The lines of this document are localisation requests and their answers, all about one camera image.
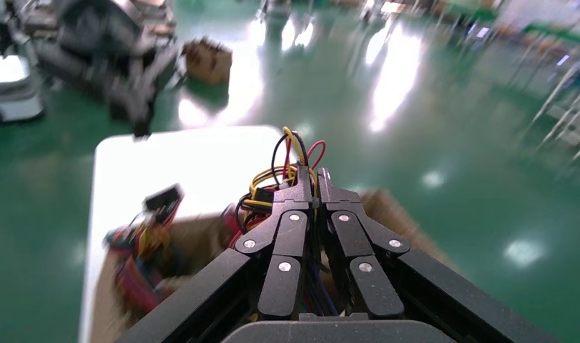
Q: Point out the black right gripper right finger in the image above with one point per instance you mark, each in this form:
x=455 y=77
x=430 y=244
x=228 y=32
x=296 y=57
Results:
x=365 y=274

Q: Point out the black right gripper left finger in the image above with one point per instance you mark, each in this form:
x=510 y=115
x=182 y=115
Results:
x=280 y=265

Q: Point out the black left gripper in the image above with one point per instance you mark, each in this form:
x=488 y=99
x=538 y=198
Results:
x=100 y=28

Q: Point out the divided brown cardboard box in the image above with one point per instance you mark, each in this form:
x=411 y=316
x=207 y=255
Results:
x=394 y=213

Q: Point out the small cardboard box on floor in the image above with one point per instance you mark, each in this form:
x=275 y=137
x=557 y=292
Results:
x=209 y=61

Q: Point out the white robot torso and base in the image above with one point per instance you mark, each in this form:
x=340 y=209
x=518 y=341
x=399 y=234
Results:
x=10 y=94

